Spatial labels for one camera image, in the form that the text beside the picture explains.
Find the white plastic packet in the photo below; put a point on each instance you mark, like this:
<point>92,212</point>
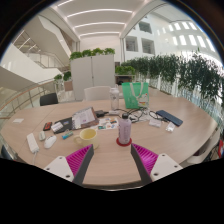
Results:
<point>170,126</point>

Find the row of green hedge plants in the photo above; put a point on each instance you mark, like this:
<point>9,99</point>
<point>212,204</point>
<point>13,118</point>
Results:
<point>186,73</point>

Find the small white device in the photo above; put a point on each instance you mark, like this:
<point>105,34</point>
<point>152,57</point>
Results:
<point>42,135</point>

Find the teal stick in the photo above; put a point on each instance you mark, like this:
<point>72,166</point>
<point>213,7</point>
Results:
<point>67,135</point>

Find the colourful printed cards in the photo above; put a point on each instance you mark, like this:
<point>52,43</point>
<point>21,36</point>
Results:
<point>106,125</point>

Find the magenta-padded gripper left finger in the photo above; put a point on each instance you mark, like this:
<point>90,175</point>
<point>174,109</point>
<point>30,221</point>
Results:
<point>77,160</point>

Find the pale yellow mug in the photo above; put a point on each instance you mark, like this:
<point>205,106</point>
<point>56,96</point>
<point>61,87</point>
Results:
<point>88,138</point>

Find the white label card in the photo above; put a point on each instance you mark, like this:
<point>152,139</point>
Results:
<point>57,127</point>

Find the small red-edged dark case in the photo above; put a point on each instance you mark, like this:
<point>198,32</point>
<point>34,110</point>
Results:
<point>47,126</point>

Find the green plants on cabinet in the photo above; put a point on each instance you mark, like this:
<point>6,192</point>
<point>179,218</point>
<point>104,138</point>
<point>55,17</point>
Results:
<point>91,52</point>

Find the open printed booklet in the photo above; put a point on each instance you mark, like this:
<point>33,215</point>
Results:
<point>85,117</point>

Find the white power strip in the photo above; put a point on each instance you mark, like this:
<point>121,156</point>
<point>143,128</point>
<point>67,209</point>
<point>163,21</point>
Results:
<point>32,143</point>

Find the potted plants by railing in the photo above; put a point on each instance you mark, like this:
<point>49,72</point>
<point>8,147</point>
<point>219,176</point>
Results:
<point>63,77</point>

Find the white paper sheet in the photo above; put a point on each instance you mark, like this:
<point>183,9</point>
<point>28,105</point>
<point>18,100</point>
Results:
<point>18,120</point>

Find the flat round red coaster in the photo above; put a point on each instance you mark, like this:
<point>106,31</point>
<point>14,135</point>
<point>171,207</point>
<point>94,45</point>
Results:
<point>124,145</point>

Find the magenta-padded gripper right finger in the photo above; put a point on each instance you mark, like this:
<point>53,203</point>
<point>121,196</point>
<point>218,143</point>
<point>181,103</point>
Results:
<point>146,159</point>

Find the purple drink bottle black cap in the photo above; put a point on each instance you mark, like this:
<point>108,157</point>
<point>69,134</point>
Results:
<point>125,131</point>

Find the dark blue flat case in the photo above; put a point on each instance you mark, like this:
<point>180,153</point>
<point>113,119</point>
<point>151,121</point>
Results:
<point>170,118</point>

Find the clear shaker bottle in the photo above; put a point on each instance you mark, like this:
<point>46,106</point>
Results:
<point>114,100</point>

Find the green tote bag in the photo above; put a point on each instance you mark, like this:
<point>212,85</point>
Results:
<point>131,96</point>

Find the white cabinet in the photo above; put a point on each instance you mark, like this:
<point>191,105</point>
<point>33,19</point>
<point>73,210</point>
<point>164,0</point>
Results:
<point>91,76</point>

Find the small black box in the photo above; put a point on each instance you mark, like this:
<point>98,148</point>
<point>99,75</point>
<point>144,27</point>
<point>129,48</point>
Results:
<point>100,113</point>

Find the white computer mouse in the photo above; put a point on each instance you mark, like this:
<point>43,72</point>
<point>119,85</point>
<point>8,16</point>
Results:
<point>50,142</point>

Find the white printed card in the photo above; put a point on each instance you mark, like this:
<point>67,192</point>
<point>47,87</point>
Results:
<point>155,123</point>

